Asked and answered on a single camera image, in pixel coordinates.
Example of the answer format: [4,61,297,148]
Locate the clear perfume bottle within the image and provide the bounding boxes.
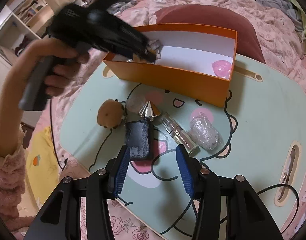
[160,113,198,155]

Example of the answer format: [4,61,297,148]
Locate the clear plastic wrap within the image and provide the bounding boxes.
[188,112,222,151]

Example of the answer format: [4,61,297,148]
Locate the black pouch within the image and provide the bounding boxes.
[125,119,154,161]

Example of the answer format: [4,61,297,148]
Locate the brown plush toy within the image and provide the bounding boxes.
[97,99,126,129]

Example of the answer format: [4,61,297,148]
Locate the silver cone figurine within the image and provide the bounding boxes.
[139,101,161,121]

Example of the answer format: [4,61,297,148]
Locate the pink fuzzy sleeve forearm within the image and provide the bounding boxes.
[0,76,33,232]

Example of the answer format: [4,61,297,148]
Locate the person's left hand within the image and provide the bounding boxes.
[4,38,90,100]

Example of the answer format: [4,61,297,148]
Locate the brown printed carton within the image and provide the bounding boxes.
[148,40,163,60]

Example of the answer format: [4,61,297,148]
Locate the white shelf unit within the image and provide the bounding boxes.
[0,0,54,81]

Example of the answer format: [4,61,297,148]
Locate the orange cardboard box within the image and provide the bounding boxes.
[104,23,237,107]

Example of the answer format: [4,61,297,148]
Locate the pink round item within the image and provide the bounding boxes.
[211,60,232,80]

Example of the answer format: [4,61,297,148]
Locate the dark red pillow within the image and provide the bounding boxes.
[155,4,267,65]

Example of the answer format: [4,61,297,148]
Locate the pink floral duvet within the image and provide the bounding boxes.
[52,0,306,239]

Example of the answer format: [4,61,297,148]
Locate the grey hoodie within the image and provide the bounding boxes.
[256,0,302,23]

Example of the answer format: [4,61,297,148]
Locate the black cable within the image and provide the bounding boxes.
[257,183,300,229]

